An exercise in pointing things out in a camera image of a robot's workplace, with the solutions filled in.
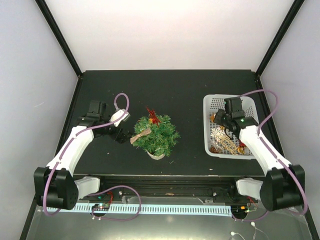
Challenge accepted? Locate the burlap fabric ornament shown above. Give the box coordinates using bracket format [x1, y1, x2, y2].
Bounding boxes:
[130, 127, 152, 145]

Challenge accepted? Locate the red star ornament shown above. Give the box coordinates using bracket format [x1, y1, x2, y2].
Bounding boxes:
[146, 107, 161, 126]

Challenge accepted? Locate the small green christmas tree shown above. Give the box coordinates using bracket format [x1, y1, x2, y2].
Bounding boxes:
[132, 115, 180, 160]

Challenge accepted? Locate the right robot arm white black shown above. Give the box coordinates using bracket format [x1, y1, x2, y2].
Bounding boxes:
[214, 96, 308, 213]

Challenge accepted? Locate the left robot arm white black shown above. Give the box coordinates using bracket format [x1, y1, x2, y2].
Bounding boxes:
[33, 101, 130, 211]

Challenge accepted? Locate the gold merry christmas sign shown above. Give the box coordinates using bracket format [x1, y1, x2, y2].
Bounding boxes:
[217, 136, 238, 155]

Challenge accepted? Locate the white snowflake ornament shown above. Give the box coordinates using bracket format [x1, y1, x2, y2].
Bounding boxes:
[210, 127, 226, 141]

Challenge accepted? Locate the cream felt snowman ornament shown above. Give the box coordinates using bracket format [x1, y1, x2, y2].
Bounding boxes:
[209, 112, 216, 123]

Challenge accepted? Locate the white plastic basket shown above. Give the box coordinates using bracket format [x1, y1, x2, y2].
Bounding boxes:
[203, 94, 255, 160]

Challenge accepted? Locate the gold bell ornament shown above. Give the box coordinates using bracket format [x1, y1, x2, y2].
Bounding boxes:
[237, 146, 246, 155]

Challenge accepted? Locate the brown pine cone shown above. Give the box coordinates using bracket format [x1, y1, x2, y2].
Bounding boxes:
[209, 146, 221, 154]

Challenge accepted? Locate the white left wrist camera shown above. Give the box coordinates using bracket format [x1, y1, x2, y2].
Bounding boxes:
[109, 109, 131, 128]

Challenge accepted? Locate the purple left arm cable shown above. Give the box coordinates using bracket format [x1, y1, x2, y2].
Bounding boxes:
[42, 92, 131, 223]

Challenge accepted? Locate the white slotted cable duct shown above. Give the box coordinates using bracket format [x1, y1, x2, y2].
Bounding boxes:
[44, 201, 233, 218]

